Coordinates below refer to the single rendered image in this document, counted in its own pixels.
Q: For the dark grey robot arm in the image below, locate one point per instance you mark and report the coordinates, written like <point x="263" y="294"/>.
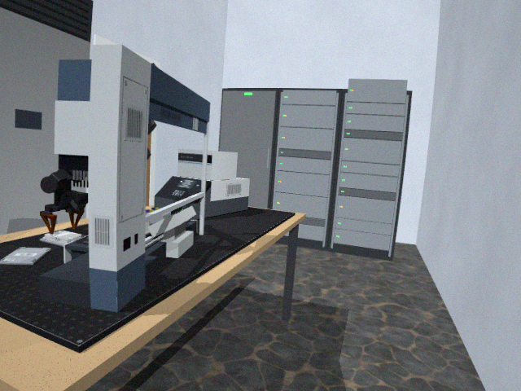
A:
<point x="56" y="183"/>

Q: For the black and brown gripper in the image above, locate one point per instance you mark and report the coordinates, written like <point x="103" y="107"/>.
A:
<point x="49" y="208"/>

